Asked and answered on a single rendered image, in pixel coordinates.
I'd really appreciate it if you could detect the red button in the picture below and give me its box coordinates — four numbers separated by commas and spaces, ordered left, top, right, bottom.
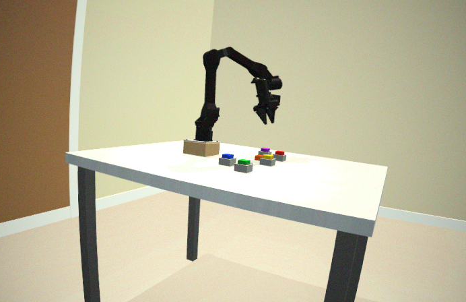
273, 151, 286, 162

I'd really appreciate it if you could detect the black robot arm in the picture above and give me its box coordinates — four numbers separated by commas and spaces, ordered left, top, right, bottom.
195, 47, 283, 142

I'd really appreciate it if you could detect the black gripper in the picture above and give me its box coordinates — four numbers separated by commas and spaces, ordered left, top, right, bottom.
253, 90, 280, 125

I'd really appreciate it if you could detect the blue button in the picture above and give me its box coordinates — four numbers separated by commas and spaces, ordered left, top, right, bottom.
218, 154, 236, 167

